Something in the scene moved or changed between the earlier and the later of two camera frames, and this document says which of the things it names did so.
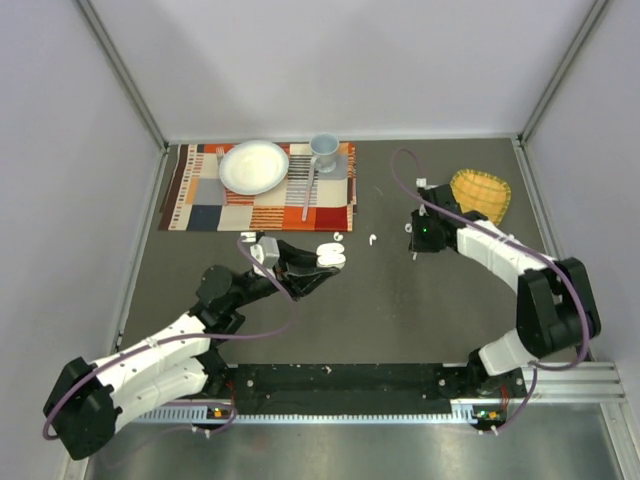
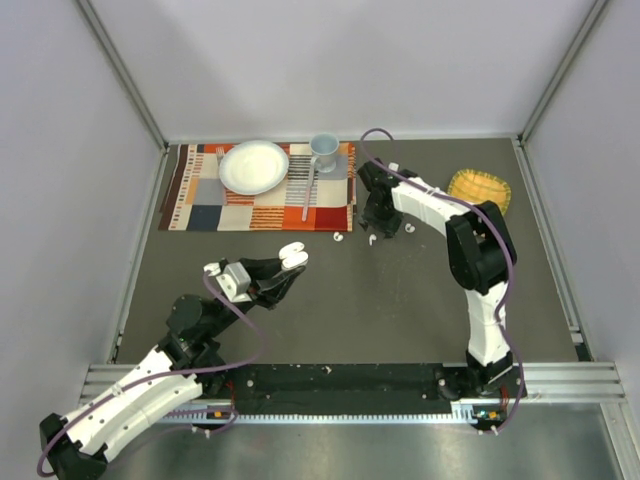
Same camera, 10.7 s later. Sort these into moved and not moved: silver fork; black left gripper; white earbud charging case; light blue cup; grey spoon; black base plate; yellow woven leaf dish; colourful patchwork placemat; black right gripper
Moved: white earbud charging case; black right gripper; black left gripper
Not moved: yellow woven leaf dish; black base plate; colourful patchwork placemat; light blue cup; silver fork; grey spoon
